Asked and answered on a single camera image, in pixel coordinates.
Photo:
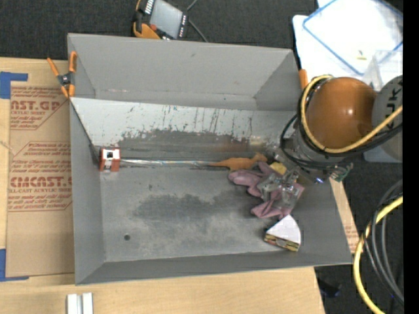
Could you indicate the white toy sandwich wedge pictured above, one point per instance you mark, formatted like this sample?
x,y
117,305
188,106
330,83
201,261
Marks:
x,y
285,229

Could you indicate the brown cardboard board red print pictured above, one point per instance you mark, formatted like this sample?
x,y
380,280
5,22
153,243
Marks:
x,y
39,162

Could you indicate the yellow sponge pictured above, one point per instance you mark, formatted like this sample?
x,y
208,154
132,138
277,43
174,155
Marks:
x,y
279,167

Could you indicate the orange and white small box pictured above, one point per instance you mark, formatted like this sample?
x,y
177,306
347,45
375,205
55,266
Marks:
x,y
109,159

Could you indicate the orange toy kangaroo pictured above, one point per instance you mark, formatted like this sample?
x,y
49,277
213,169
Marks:
x,y
239,163

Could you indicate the pink cloth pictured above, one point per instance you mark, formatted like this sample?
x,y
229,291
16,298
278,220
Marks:
x,y
244,178

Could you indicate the grey metal bin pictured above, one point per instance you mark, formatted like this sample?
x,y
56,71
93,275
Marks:
x,y
183,214

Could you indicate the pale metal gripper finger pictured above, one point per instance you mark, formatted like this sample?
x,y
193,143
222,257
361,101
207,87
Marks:
x,y
291,195
269,185

